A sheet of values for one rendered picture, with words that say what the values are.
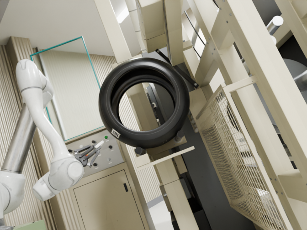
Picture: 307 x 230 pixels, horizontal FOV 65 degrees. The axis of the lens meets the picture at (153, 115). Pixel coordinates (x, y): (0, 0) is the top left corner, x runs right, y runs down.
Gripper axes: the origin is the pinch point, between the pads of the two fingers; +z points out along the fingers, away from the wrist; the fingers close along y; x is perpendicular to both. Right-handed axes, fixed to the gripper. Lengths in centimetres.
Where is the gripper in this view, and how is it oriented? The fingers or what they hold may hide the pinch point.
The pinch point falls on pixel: (98, 145)
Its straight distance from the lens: 141.7
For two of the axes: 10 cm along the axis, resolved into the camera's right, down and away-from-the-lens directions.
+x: 4.0, -6.6, -6.4
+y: 7.8, 6.1, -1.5
